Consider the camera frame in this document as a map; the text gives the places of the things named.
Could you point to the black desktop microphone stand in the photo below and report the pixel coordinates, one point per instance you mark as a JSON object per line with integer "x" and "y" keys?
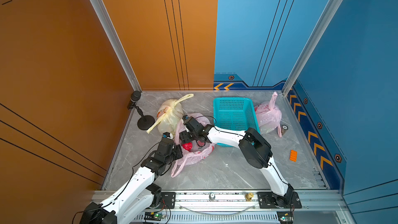
{"x": 145, "y": 121}

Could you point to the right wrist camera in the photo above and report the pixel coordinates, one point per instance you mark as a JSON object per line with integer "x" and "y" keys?
{"x": 191, "y": 124}

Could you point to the left green circuit board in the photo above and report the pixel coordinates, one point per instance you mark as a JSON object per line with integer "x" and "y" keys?
{"x": 153, "y": 216}

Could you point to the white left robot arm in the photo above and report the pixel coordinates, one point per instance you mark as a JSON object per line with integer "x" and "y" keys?
{"x": 139, "y": 192}

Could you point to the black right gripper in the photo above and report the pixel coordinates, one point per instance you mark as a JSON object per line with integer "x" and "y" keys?
{"x": 183, "y": 137}

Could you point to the brass knob on rail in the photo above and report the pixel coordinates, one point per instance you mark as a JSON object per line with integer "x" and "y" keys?
{"x": 249, "y": 196}

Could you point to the right green circuit board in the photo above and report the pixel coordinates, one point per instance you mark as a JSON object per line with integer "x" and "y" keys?
{"x": 285, "y": 217}

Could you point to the pink knotted plastic bag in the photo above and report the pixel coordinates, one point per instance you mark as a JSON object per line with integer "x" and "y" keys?
{"x": 269, "y": 116}

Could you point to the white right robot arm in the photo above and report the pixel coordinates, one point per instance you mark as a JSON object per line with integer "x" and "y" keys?
{"x": 254, "y": 147}

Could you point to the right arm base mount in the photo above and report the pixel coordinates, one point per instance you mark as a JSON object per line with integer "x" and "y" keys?
{"x": 273, "y": 201}

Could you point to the silver knob on rail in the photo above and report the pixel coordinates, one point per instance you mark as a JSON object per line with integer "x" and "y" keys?
{"x": 212, "y": 196}

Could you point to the green circuit board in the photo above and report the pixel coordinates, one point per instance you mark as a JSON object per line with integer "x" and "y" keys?
{"x": 153, "y": 216}
{"x": 285, "y": 217}

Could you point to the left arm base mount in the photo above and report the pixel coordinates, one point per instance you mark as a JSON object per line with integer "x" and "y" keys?
{"x": 164, "y": 199}

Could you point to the pink plastic bag with hearts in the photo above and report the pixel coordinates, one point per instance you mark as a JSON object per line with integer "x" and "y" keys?
{"x": 199, "y": 152}

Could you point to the yellow knotted plastic bag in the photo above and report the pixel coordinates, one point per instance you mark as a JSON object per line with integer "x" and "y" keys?
{"x": 169, "y": 115}

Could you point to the teal plastic basket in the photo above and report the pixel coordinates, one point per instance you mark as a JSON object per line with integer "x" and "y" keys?
{"x": 233, "y": 116}

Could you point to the orange toy brick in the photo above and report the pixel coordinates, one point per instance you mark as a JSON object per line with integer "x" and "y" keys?
{"x": 293, "y": 156}

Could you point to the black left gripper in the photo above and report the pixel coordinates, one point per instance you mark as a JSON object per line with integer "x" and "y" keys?
{"x": 178, "y": 149}

